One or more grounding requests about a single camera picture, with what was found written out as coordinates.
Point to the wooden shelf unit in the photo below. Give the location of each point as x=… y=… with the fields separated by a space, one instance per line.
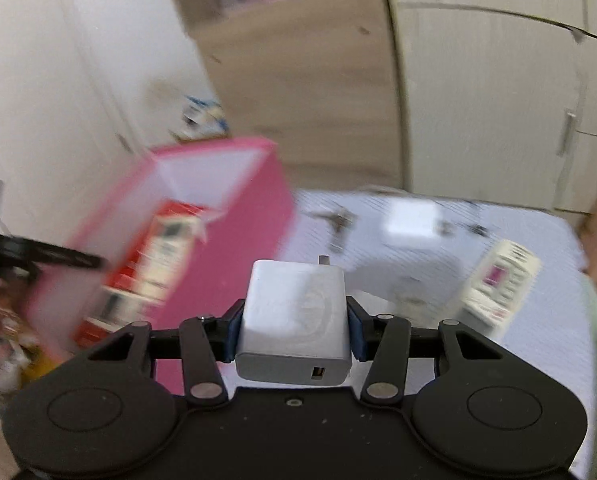
x=298 y=85

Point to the white power adapter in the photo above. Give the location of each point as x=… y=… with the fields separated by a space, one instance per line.
x=293 y=320

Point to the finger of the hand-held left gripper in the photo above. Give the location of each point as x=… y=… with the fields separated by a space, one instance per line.
x=53 y=254

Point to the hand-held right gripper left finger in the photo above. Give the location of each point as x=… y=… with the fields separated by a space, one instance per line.
x=233 y=335

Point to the white travel adapter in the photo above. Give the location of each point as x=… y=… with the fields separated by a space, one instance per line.
x=412 y=222

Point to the pink cardboard box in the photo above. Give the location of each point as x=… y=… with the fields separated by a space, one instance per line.
x=238 y=240

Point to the wooden wardrobe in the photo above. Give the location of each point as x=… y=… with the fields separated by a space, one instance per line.
x=478 y=100

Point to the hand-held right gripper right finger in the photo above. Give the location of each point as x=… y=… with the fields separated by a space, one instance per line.
x=356 y=332

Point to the remote control with red display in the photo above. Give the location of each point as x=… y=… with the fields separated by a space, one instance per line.
x=498 y=280

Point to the metal key bunch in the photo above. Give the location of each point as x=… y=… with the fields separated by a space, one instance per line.
x=336 y=220

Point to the red patterned box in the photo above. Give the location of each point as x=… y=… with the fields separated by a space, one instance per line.
x=138 y=260

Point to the white door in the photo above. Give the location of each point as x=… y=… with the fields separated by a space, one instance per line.
x=38 y=85

